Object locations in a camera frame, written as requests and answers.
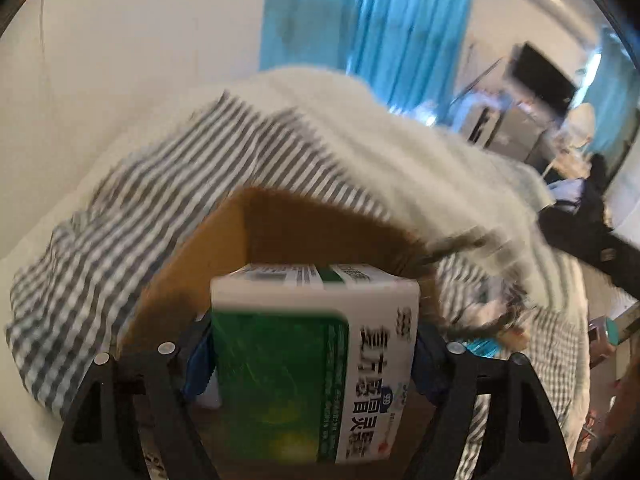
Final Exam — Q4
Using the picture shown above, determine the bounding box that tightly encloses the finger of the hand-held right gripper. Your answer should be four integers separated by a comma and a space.
539, 204, 640, 302

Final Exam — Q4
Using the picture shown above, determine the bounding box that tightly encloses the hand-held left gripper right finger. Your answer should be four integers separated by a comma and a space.
400, 321, 573, 480

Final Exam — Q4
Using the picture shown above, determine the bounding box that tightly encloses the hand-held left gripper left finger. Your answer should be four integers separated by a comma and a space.
47, 310, 222, 480

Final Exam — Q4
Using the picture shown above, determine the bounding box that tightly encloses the green and white medicine box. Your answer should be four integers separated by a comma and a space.
209, 262, 420, 466

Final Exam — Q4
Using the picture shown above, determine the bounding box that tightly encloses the brown cardboard box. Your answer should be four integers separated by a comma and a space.
117, 187, 442, 480

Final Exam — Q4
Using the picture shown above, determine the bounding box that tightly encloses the black television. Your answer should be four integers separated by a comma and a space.
507, 42, 578, 121

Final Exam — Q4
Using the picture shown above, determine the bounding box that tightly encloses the grey checkered cloth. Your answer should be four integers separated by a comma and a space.
5, 91, 593, 480

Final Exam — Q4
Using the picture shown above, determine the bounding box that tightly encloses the pale green blanket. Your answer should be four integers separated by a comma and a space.
220, 66, 557, 283

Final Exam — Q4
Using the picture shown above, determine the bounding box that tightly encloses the white air conditioner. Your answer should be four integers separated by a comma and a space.
515, 0, 601, 46

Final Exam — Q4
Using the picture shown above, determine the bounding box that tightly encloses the blue curtain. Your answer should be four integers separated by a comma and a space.
259, 0, 478, 106

